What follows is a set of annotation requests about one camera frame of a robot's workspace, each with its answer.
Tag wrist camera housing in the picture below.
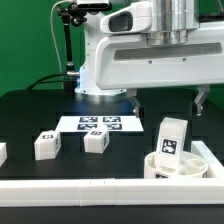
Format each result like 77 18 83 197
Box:
100 1 152 34

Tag white U-shaped barrier frame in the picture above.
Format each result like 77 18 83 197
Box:
0 141 224 207

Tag black floor cables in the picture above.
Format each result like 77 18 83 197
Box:
26 72 78 91

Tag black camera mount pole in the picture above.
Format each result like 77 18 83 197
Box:
56 1 88 79

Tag grey cable on pole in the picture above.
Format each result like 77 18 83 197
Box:
49 0 73 73

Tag white AprilTag base sheet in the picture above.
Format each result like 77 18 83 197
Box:
56 116 143 133

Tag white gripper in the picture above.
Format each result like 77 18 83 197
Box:
95 26 224 117

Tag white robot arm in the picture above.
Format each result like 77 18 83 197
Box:
76 0 224 115

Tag rear camera on pole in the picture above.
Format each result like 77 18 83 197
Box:
77 0 110 9

